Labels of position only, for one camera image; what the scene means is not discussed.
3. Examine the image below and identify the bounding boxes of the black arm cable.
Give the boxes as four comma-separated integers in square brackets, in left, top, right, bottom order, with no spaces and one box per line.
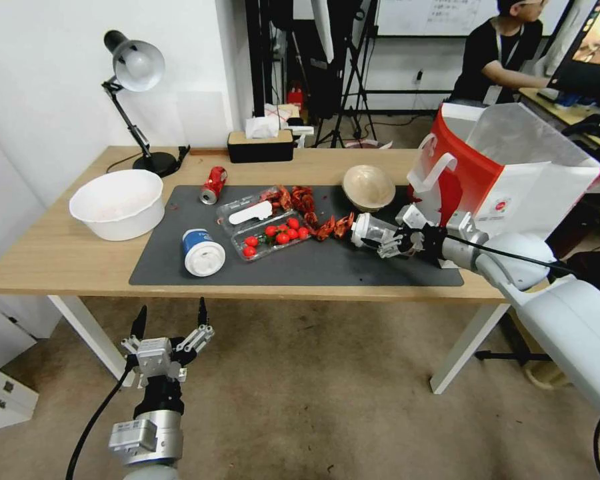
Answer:
[447,233,577,275]
[65,367,133,480]

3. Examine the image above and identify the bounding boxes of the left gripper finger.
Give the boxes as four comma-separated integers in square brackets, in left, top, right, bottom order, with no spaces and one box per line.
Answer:
[181,297,215,357]
[121,305,149,357]

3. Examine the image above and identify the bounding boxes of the person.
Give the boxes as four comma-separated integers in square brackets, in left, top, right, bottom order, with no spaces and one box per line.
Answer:
[449,0,556,109]

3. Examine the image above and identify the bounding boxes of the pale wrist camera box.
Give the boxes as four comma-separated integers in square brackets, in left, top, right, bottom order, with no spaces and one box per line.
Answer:
[136,338,189,389]

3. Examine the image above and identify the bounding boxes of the whiteboard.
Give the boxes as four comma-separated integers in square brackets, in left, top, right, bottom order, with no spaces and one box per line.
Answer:
[375,0,549,39]

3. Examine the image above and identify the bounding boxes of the white oblong label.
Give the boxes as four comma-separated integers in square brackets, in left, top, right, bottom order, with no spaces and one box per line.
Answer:
[228,201,274,225]

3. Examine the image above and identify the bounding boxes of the red soda can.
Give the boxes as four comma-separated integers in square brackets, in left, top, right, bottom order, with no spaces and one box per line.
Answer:
[199,166,229,205]

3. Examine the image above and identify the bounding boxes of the clear plastic cup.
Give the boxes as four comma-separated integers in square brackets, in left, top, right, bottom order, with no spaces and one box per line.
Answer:
[349,212,402,251]

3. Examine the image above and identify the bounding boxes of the black tissue box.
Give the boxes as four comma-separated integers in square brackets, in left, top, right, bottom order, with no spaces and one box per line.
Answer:
[227,116,295,165]

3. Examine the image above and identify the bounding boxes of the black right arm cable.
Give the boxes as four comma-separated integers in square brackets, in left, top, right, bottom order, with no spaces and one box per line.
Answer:
[447,233,577,275]

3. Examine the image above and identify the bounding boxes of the black floor stand base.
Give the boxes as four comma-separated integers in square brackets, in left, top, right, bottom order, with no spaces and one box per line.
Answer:
[475,349,552,365]

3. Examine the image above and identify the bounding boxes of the white drawer cabinet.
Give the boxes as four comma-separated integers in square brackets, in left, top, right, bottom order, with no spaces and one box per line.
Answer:
[0,295,63,434]

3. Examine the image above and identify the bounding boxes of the clear disposable takeout box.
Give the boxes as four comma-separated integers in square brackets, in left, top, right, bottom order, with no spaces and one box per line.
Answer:
[215,192,311,264]

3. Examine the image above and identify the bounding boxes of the wooden office desk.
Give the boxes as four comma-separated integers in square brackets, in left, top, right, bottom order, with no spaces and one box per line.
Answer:
[517,87,600,166]

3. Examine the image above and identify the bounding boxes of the black tripod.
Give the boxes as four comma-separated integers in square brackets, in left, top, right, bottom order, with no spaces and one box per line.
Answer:
[312,0,381,149]

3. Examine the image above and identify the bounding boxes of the beige paper bowl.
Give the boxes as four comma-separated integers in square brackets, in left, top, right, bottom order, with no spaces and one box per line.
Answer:
[343,164,397,213]

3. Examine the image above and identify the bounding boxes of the large white bowl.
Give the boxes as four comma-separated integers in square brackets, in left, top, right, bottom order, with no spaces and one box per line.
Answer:
[69,169,165,242]

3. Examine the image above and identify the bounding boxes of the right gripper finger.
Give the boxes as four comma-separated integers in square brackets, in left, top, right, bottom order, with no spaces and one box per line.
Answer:
[359,233,415,260]
[393,203,429,230]

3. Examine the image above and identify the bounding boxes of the black desk lamp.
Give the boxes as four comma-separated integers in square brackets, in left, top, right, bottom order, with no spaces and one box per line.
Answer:
[101,29,179,179]

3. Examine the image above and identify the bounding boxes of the dark grey table mat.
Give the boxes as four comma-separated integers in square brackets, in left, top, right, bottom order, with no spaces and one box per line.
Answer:
[129,185,465,287]

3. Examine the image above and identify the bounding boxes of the wooden table with white legs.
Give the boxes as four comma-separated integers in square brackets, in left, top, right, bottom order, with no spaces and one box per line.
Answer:
[0,145,536,397]

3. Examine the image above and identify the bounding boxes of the red white delivery bag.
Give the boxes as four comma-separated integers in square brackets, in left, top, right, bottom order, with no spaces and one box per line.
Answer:
[406,102,600,271]

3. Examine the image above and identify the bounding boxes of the blue white lidded cup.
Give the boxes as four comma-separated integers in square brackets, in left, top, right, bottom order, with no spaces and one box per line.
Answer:
[181,227,227,278]

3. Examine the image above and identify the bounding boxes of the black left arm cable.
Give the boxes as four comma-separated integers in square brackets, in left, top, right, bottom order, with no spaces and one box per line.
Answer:
[65,367,133,480]

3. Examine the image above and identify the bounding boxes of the computer monitor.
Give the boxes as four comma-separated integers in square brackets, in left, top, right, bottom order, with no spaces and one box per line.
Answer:
[549,0,600,103]

